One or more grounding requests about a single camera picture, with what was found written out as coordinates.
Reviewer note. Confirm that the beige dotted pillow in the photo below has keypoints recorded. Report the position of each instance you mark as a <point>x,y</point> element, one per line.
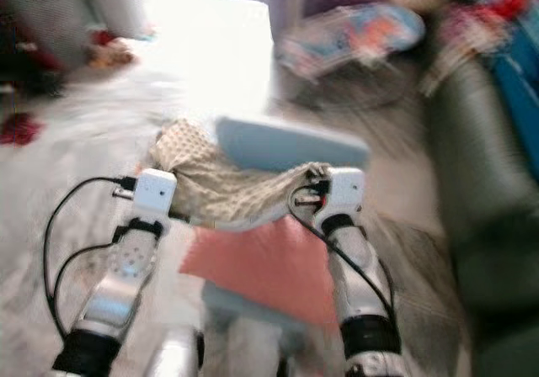
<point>219,188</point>

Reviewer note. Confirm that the pink cloth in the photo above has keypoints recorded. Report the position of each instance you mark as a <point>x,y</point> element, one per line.
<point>261,263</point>

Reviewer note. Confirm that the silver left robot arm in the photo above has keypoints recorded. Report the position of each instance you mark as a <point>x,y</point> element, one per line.
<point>118,297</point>

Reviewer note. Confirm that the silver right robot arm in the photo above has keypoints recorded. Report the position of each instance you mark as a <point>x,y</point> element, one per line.
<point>358,289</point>

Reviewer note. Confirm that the grey green leather sofa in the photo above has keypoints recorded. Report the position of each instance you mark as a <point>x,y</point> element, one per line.
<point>488,217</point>

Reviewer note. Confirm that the silver left robot leg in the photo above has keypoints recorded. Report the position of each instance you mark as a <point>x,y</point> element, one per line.
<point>175,353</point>

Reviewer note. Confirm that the colourful patterned baby mat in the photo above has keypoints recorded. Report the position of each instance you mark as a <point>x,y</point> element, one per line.
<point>354,40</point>

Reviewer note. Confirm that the small red yellow toy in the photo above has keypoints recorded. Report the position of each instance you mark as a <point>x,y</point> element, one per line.
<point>111,51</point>

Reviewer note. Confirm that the crumpled red cloth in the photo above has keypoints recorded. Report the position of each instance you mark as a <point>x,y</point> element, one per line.
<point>21,130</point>

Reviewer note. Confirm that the grey waste bin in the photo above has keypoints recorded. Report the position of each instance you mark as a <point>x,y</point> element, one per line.
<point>50,15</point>
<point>126,2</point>

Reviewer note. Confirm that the red black stroller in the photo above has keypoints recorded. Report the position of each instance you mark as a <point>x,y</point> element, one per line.
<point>21,57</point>

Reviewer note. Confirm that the bright blue cloth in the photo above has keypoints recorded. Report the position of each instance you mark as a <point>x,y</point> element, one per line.
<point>518,99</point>

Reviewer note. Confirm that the red patterned blanket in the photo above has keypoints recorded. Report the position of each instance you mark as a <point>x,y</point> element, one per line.
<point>472,28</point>

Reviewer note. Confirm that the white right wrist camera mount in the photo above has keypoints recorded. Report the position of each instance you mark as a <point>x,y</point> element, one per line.
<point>344,192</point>

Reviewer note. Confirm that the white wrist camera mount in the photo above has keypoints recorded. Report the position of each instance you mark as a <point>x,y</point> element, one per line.
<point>154,193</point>
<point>344,192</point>

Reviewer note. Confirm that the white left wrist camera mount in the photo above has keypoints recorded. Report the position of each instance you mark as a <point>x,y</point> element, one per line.
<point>154,193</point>

